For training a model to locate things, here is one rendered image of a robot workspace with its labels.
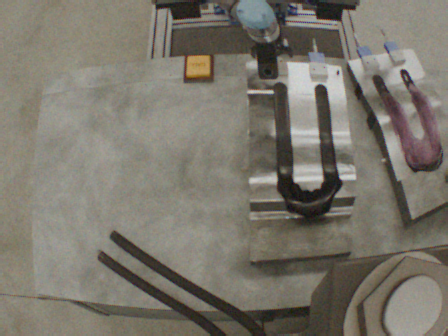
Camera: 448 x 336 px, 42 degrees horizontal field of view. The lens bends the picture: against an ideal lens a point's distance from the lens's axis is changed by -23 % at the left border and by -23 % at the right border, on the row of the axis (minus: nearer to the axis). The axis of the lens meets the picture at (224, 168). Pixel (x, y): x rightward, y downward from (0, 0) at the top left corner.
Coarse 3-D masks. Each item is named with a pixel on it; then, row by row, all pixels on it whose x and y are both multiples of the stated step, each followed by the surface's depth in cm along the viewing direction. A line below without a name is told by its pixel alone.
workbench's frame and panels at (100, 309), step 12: (72, 300) 194; (96, 312) 232; (108, 312) 231; (120, 312) 227; (132, 312) 220; (144, 312) 215; (156, 312) 211; (168, 312) 208; (204, 312) 202; (216, 312) 202; (252, 312) 201; (264, 312) 197; (276, 312) 200; (288, 312) 211; (300, 312) 219
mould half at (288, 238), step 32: (256, 64) 178; (288, 64) 178; (256, 96) 176; (256, 128) 174; (256, 160) 168; (320, 160) 167; (352, 160) 166; (256, 192) 164; (352, 192) 163; (256, 224) 169; (288, 224) 169; (320, 224) 168; (352, 224) 167; (256, 256) 167; (288, 256) 166; (320, 256) 167
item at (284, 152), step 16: (288, 96) 176; (320, 96) 176; (288, 112) 174; (320, 112) 175; (288, 128) 174; (320, 128) 173; (288, 144) 172; (320, 144) 171; (288, 160) 168; (288, 176) 167; (336, 176) 164; (288, 192) 168; (304, 192) 162; (320, 192) 160; (336, 192) 161; (288, 208) 166; (304, 208) 168; (320, 208) 168
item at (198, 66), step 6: (192, 60) 185; (198, 60) 185; (204, 60) 185; (192, 66) 185; (198, 66) 185; (204, 66) 185; (186, 72) 185; (192, 72) 184; (198, 72) 184; (204, 72) 184
